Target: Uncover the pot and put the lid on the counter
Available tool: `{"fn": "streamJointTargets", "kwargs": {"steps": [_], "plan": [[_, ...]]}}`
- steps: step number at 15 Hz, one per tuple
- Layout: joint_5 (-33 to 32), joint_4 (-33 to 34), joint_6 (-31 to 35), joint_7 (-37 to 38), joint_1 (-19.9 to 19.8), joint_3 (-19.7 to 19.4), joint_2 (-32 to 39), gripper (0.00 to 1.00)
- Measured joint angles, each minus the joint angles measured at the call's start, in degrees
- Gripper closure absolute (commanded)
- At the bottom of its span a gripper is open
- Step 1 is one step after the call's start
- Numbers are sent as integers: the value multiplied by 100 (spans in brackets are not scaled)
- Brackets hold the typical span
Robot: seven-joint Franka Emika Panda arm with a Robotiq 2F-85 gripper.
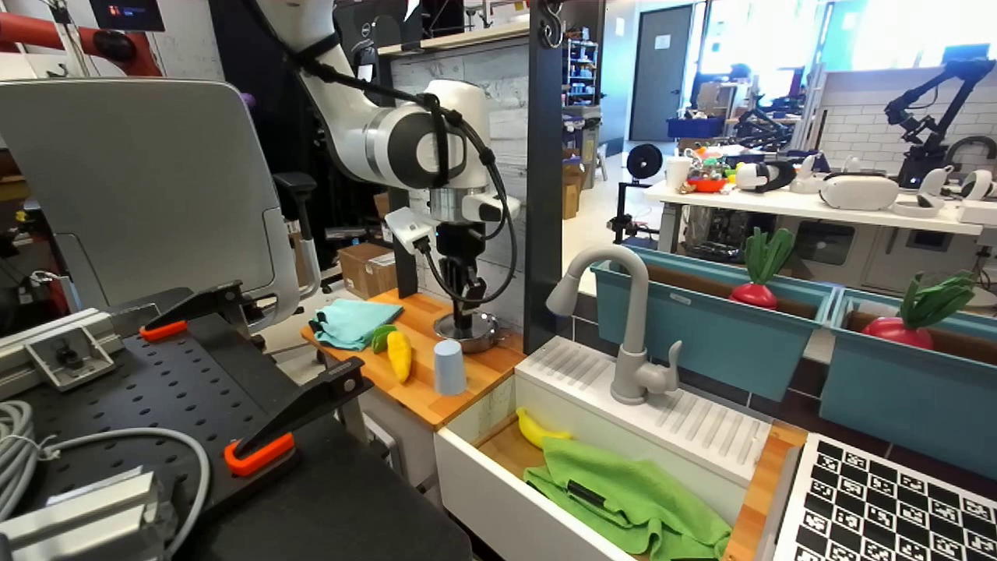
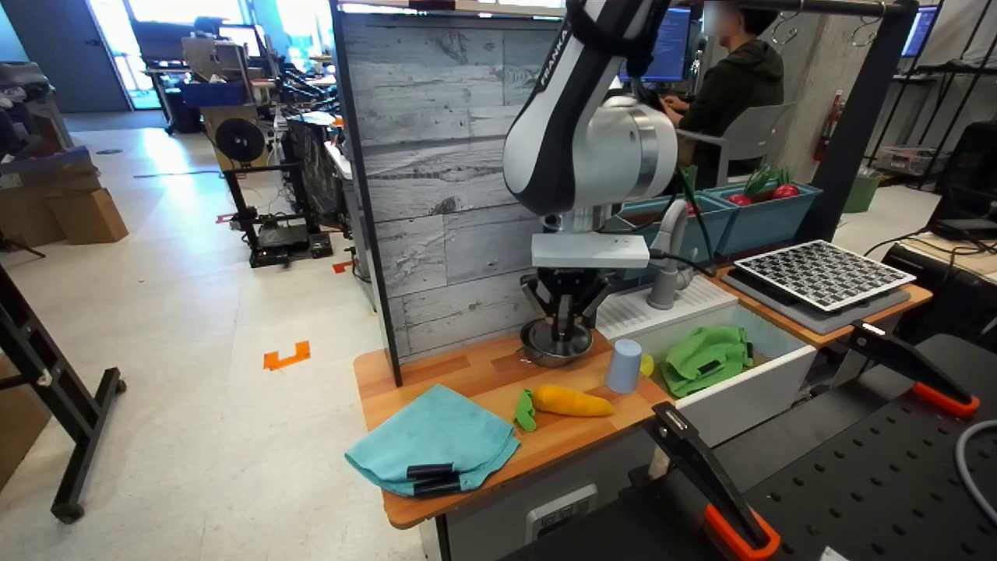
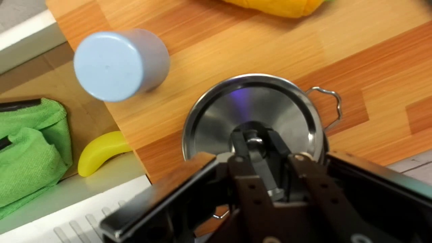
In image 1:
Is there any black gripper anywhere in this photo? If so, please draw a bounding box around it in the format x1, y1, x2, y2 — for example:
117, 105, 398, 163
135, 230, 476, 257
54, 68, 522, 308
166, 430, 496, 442
430, 216, 493, 324

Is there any small steel pot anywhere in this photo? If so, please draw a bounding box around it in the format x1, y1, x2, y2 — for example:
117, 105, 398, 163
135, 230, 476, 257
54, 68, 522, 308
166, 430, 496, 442
432, 308, 505, 356

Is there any wooden counter top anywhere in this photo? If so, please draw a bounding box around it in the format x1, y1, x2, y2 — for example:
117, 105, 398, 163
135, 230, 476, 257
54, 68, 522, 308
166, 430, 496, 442
304, 286, 527, 430

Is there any grey-blue plastic cup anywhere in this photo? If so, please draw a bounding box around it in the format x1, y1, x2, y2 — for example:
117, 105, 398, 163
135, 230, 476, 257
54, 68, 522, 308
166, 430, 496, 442
430, 336, 472, 398

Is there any yellow toy corn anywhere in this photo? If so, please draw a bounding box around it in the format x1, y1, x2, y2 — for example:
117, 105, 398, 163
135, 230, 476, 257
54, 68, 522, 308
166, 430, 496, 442
369, 322, 417, 388

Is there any brown cardboard box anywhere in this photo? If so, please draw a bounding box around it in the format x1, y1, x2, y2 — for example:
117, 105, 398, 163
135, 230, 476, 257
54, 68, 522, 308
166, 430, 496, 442
338, 240, 403, 302

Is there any teal cloth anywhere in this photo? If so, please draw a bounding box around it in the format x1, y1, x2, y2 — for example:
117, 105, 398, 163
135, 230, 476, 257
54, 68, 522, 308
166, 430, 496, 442
309, 295, 405, 356

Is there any white toy sink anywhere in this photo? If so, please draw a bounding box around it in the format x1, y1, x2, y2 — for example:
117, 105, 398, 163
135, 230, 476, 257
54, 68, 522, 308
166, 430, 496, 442
432, 335, 775, 561

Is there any black vertical pillar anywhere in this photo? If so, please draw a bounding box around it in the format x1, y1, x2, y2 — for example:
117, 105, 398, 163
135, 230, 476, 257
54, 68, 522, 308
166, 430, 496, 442
521, 0, 608, 356

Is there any yellow toy banana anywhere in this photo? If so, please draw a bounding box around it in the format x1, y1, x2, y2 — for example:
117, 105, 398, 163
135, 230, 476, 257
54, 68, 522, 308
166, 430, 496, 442
513, 406, 574, 452

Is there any grey toy faucet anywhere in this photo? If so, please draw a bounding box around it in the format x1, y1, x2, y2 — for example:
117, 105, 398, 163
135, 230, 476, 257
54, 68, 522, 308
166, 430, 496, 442
545, 242, 687, 408

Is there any black round lamp stand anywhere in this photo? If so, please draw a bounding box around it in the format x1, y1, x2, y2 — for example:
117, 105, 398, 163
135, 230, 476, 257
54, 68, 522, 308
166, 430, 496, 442
608, 139, 668, 247

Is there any teal planter bin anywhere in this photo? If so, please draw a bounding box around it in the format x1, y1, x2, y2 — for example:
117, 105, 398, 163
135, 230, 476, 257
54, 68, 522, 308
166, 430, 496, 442
815, 286, 997, 483
588, 242, 845, 406

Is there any green cloth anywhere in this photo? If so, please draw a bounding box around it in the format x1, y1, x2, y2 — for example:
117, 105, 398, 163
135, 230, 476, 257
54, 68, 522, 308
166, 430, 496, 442
521, 436, 734, 561

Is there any red toy radish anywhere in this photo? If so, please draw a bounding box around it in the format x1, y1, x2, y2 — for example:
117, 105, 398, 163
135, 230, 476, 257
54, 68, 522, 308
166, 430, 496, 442
727, 223, 801, 311
860, 274, 979, 352

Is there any dark door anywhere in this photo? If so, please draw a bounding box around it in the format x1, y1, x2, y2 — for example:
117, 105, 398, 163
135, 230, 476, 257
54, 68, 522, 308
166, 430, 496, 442
630, 3, 698, 146

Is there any black pegboard table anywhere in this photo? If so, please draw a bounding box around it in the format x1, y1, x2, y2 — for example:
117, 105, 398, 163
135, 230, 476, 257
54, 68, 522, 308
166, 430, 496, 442
0, 276, 476, 561

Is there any white background table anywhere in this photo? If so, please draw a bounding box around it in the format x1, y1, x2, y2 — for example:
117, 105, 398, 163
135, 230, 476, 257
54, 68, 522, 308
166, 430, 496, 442
649, 180, 997, 294

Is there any wooden sink side board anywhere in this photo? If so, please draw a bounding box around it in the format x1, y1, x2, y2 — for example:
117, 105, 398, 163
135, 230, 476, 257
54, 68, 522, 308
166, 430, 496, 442
727, 418, 811, 561

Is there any black white checkerboard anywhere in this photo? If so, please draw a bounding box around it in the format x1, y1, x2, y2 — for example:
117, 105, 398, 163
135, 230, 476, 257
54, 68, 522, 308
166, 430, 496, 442
774, 430, 997, 561

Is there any red pipe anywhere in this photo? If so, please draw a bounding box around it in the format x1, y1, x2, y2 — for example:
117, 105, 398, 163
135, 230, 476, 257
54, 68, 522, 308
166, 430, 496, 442
0, 9, 166, 78

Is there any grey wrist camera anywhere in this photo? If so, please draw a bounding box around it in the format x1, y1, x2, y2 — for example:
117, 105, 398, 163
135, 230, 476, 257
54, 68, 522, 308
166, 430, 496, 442
380, 204, 439, 257

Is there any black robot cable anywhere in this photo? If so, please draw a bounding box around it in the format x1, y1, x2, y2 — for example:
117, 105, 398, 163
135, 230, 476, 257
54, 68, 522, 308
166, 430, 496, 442
414, 92, 521, 308

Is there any black clamp orange handle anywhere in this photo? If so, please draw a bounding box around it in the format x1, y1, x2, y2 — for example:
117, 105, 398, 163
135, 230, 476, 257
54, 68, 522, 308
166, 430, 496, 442
106, 276, 252, 350
220, 356, 371, 483

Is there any grey cable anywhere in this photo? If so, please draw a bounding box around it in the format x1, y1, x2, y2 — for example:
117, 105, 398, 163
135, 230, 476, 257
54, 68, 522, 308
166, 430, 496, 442
0, 398, 216, 559

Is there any aluminium extrusion bracket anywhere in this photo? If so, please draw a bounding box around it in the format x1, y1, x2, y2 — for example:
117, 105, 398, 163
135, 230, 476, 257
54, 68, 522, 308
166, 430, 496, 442
0, 307, 138, 395
0, 466, 176, 561

